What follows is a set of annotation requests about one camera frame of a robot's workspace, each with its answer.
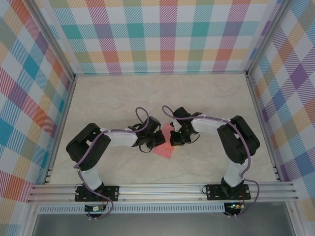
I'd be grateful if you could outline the pink paper sheet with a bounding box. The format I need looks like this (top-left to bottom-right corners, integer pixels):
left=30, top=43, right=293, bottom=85
left=152, top=122, right=177, bottom=160

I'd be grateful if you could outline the small dark circuit board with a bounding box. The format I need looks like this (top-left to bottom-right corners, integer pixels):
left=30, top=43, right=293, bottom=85
left=85, top=205, right=107, bottom=212

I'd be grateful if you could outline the aluminium mounting rail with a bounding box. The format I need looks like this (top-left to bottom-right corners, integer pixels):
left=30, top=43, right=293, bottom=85
left=27, top=181, right=300, bottom=204

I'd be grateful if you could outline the thin aluminium rail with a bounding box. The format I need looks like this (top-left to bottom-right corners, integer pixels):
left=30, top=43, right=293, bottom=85
left=73, top=71, right=249, bottom=77

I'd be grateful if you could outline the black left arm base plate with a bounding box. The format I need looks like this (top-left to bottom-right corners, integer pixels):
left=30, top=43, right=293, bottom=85
left=74, top=185, right=121, bottom=203

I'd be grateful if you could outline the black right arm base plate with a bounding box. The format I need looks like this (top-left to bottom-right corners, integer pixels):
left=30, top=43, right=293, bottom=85
left=205, top=183, right=251, bottom=201

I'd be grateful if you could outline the slotted grey cable duct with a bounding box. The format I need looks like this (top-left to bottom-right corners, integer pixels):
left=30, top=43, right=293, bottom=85
left=38, top=203, right=226, bottom=214

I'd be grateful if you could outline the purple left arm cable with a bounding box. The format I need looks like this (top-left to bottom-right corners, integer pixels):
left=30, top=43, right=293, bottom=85
left=75, top=107, right=151, bottom=220

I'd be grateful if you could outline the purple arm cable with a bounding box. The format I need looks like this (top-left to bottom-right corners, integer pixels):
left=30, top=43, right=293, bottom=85
left=161, top=105, right=260, bottom=218
left=75, top=107, right=151, bottom=220

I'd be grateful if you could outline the aluminium side rail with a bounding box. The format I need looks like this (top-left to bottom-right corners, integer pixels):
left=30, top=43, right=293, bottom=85
left=43, top=75, right=77, bottom=185
left=246, top=73, right=283, bottom=182

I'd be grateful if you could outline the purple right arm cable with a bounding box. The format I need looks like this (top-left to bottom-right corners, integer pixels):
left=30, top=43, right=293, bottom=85
left=161, top=105, right=260, bottom=218

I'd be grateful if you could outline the aluminium corner post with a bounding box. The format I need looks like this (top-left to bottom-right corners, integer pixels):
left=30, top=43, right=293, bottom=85
left=29, top=0, right=77, bottom=81
left=245, top=0, right=293, bottom=78

